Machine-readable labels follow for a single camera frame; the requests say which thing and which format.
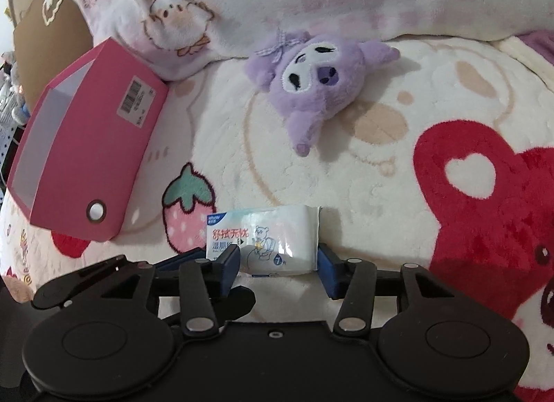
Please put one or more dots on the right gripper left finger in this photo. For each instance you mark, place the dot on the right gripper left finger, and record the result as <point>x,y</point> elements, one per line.
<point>207,299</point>

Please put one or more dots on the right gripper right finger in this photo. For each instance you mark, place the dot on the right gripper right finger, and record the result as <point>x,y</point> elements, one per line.
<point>353,281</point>

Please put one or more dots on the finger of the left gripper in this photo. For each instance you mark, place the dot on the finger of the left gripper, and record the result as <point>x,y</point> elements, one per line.
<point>58,291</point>
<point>172,264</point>

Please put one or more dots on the white tissue pack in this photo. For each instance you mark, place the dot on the white tissue pack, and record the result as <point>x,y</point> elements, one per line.
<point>274,241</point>

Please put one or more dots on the pink cardboard box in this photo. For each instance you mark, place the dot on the pink cardboard box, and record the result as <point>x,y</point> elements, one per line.
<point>76,164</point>

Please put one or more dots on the purple plush toy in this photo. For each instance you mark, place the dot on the purple plush toy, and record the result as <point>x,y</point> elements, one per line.
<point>309,79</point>

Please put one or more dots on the brown cloud pillow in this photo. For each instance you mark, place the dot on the brown cloud pillow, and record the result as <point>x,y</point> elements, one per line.
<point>50,37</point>

